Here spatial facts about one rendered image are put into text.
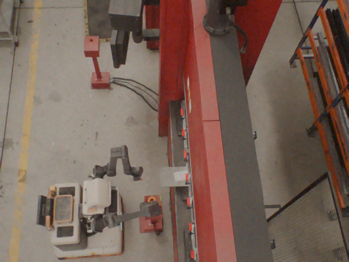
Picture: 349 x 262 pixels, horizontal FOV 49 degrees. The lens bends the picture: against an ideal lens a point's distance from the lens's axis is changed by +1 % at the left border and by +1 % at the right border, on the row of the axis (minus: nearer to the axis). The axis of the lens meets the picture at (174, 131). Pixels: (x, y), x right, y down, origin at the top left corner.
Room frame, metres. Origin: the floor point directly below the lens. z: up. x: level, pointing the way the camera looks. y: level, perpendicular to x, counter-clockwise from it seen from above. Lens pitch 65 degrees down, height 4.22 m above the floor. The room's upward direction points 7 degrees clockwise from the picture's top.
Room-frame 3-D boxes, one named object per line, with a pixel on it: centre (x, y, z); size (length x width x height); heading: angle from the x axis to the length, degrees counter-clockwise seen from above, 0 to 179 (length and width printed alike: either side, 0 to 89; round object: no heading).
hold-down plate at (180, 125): (1.69, -0.04, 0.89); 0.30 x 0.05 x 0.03; 9
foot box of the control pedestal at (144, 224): (0.85, 0.14, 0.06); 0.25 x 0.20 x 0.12; 100
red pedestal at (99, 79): (2.58, 1.03, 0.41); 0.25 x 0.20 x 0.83; 99
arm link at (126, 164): (1.02, 0.36, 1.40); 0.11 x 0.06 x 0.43; 11
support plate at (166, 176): (1.08, -0.05, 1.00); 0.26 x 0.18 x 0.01; 99
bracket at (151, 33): (2.35, 0.28, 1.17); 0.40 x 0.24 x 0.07; 9
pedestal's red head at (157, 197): (0.86, 0.11, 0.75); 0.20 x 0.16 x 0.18; 10
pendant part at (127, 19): (2.27, 0.50, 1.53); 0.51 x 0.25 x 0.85; 2
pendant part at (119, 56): (2.22, 0.59, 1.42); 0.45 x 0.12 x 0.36; 2
